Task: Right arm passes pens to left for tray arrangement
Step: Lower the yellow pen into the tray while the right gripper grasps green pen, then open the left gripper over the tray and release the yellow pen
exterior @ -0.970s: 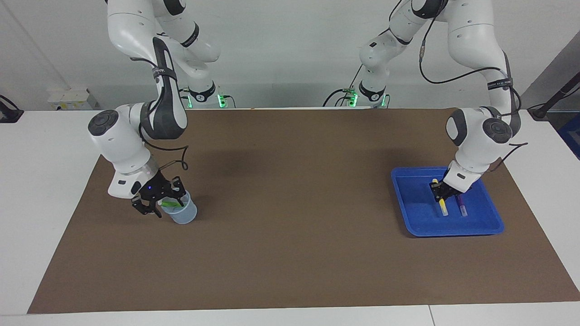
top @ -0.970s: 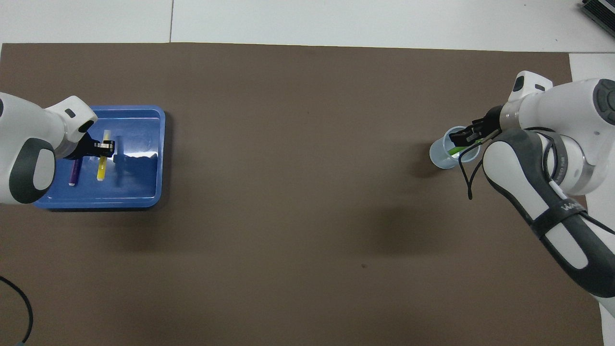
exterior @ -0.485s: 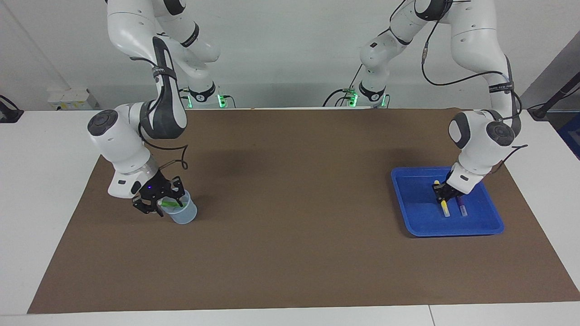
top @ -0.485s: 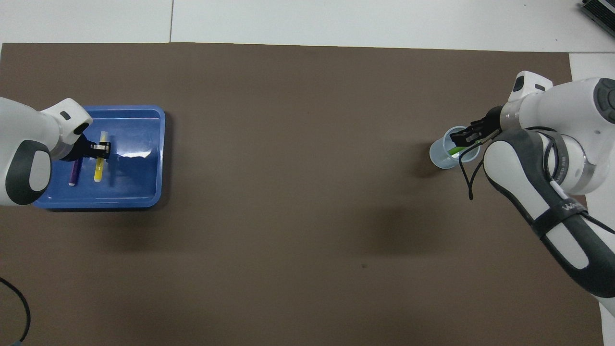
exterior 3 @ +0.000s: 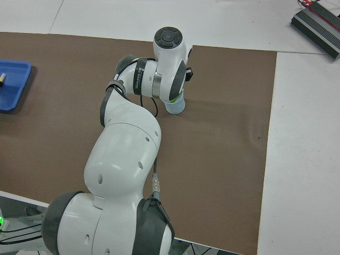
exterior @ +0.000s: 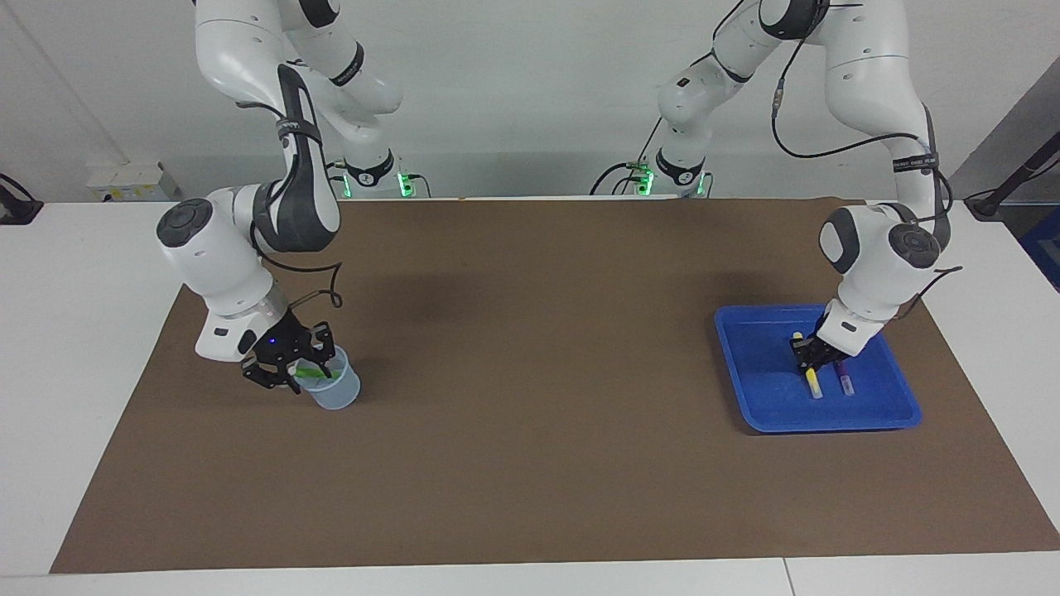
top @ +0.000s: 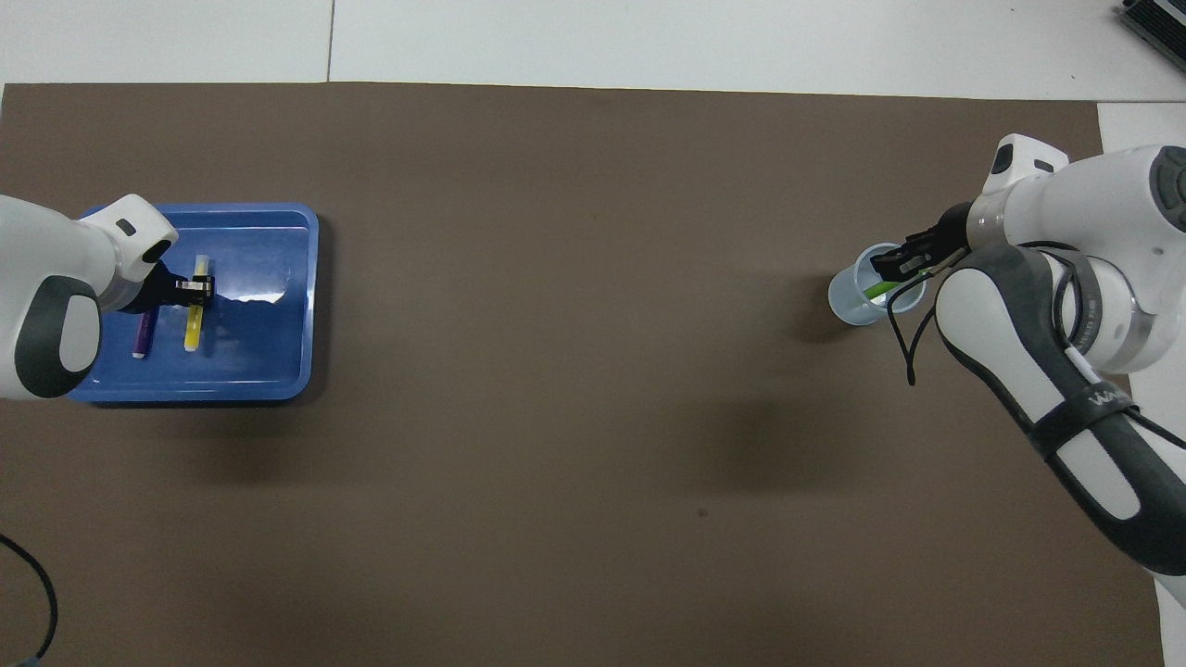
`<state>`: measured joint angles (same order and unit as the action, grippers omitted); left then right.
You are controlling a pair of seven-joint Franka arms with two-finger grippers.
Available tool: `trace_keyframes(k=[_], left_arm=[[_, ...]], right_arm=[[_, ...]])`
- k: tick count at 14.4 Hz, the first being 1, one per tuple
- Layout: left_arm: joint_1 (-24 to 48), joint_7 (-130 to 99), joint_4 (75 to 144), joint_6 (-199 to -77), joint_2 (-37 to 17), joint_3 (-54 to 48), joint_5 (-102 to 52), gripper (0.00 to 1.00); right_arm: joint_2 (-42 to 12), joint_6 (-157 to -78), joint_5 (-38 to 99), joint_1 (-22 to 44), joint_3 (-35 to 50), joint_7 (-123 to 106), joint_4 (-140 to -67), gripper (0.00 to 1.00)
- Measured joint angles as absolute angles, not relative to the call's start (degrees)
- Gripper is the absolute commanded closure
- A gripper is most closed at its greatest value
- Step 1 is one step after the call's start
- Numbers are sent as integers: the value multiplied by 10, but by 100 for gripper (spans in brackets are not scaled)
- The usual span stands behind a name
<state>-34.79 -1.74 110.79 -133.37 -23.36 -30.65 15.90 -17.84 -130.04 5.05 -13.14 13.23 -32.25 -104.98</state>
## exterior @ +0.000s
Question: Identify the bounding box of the white wall socket box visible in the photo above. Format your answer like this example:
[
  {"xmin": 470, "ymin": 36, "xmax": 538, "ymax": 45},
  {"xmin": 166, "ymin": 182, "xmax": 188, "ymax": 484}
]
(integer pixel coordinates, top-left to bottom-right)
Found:
[{"xmin": 87, "ymin": 160, "xmax": 179, "ymax": 202}]

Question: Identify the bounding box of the black stand foot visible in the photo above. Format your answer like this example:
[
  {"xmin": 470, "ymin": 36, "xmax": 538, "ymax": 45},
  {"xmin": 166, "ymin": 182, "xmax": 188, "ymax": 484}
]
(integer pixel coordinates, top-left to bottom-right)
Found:
[{"xmin": 0, "ymin": 174, "xmax": 44, "ymax": 226}]

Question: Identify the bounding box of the clear plastic cup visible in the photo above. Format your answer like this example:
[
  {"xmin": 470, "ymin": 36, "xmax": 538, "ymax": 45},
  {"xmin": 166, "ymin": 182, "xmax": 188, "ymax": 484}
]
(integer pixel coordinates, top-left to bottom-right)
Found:
[{"xmin": 300, "ymin": 346, "xmax": 362, "ymax": 411}]

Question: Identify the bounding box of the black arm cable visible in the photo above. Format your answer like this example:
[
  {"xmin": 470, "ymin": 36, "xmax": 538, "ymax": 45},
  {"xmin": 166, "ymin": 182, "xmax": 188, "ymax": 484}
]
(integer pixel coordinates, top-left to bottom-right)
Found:
[
  {"xmin": 770, "ymin": 0, "xmax": 966, "ymax": 324},
  {"xmin": 248, "ymin": 99, "xmax": 345, "ymax": 332}
]

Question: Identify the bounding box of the yellow pen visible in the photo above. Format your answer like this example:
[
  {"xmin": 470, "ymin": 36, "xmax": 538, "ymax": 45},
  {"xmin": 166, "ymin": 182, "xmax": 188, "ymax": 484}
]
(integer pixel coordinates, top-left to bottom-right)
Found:
[{"xmin": 793, "ymin": 331, "xmax": 824, "ymax": 400}]

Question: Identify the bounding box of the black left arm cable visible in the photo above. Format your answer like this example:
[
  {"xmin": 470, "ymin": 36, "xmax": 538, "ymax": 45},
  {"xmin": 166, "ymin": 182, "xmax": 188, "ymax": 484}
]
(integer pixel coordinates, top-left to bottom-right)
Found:
[{"xmin": 770, "ymin": 0, "xmax": 966, "ymax": 324}]

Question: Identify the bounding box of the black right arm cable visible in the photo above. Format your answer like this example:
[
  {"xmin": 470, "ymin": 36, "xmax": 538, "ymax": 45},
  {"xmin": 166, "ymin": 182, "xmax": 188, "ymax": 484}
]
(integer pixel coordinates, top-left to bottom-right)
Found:
[{"xmin": 248, "ymin": 99, "xmax": 345, "ymax": 332}]

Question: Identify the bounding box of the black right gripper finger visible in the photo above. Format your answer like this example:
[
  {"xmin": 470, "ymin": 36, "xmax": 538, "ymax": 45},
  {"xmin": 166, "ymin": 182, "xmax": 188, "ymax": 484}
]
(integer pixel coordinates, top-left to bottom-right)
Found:
[
  {"xmin": 241, "ymin": 354, "xmax": 304, "ymax": 395},
  {"xmin": 308, "ymin": 321, "xmax": 337, "ymax": 383}
]

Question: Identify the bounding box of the brown table mat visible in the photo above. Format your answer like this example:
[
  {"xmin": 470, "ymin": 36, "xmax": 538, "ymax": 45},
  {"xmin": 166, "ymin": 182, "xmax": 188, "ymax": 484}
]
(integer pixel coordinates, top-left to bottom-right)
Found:
[{"xmin": 50, "ymin": 197, "xmax": 1060, "ymax": 574}]

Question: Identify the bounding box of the blue object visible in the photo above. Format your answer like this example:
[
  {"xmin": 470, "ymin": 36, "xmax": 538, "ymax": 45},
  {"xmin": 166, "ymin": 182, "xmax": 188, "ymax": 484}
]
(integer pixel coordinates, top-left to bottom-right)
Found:
[{"xmin": 1017, "ymin": 207, "xmax": 1060, "ymax": 292}]

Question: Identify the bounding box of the black stand with pole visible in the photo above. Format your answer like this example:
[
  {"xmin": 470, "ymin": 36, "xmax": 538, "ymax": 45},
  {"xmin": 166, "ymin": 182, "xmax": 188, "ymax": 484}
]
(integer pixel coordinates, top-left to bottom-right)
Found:
[{"xmin": 965, "ymin": 132, "xmax": 1060, "ymax": 223}]

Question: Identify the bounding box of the blue plastic tray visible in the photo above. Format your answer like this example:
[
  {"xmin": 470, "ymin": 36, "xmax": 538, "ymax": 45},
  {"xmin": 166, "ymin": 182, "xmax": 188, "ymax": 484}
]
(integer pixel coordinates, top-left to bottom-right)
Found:
[{"xmin": 714, "ymin": 303, "xmax": 923, "ymax": 435}]

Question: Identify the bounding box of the black left base cable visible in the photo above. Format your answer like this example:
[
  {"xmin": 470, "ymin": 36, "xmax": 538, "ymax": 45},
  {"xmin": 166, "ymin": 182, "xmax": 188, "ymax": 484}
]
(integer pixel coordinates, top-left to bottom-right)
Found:
[{"xmin": 590, "ymin": 161, "xmax": 647, "ymax": 197}]

